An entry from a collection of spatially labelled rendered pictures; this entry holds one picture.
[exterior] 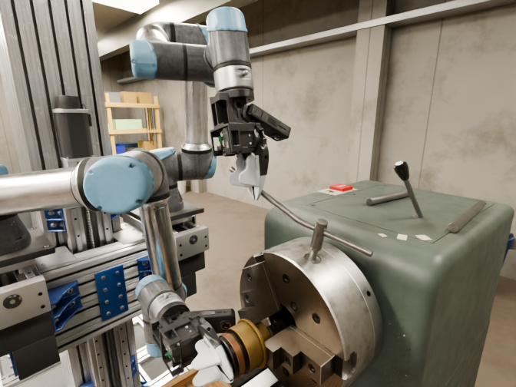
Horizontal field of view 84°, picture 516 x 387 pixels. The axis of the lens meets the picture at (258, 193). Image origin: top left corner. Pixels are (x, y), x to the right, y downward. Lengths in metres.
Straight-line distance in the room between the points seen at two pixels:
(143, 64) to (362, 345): 0.68
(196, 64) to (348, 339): 0.60
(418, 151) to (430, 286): 3.08
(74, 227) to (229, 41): 0.80
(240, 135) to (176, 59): 0.22
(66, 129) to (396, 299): 1.01
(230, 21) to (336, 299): 0.54
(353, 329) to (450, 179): 3.11
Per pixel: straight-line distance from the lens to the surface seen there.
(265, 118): 0.59
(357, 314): 0.59
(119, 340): 1.41
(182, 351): 0.62
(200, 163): 1.10
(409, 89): 3.68
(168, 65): 0.67
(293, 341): 0.60
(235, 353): 0.57
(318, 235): 0.55
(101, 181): 0.63
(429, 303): 0.64
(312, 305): 0.57
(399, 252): 0.65
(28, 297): 0.92
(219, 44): 0.60
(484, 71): 3.56
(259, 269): 0.62
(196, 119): 1.08
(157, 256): 0.84
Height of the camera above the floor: 1.50
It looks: 15 degrees down
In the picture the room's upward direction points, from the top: straight up
